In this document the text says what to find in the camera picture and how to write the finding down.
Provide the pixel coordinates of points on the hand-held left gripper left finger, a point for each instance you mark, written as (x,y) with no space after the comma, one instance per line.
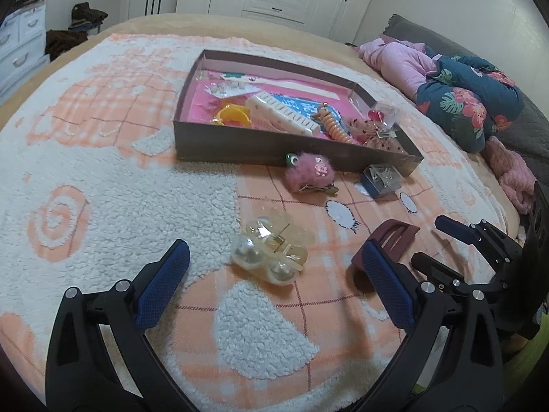
(165,274)

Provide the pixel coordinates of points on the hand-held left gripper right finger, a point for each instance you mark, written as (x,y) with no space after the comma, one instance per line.
(388,279)

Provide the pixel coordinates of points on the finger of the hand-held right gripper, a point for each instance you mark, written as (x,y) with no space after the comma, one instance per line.
(467,234)
(437,268)

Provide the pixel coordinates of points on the maroon hair clip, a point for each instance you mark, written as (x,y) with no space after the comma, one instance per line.
(394,234)

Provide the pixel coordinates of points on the clear pearl hair claw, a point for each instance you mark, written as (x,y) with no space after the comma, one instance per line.
(266,249)

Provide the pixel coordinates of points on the pink fluffy hair clip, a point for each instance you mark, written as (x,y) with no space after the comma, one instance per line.
(311,174)

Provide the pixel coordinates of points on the dotted beige bow hair clip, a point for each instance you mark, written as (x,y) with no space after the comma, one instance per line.
(377,137)

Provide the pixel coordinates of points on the shallow brown cardboard box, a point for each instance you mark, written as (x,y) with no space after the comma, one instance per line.
(223,141)

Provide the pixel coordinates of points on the red hair accessory clear packet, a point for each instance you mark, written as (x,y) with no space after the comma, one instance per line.
(381,116)

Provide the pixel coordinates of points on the yellow hair clip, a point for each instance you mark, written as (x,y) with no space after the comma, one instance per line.
(233,116)

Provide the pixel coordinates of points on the cream plastic hair claw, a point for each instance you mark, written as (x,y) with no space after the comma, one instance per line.
(278,113)

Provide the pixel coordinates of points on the small pearl clips packet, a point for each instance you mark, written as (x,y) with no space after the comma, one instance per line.
(229,88)

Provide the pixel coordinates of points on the pink knitted cloth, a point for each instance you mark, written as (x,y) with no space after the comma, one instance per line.
(512,171)

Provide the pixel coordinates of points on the blue box of metal clips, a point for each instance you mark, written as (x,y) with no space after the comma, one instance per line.
(381,182)

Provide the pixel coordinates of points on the white and orange fleece blanket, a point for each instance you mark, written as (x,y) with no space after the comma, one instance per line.
(107,180)

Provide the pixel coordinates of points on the floral dark blue quilt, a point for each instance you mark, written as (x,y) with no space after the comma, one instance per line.
(463,103)

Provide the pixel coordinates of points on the pink quilt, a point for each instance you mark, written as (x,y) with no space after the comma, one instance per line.
(399,68)

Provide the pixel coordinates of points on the blue printed booklet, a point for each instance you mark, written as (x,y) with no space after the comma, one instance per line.
(305,105)

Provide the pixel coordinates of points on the floral and pink bedding pile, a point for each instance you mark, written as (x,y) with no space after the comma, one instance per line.
(407,28)

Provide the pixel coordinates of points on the dark brown cloth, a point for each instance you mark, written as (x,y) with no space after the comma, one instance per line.
(64,45)

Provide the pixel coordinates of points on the bed with tan sheet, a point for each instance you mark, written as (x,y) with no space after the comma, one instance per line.
(214,25)

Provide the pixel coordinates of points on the pile of dark clothes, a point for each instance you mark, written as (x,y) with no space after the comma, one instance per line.
(88,17)

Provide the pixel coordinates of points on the white drawer chest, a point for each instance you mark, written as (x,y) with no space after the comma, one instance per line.
(21,43)

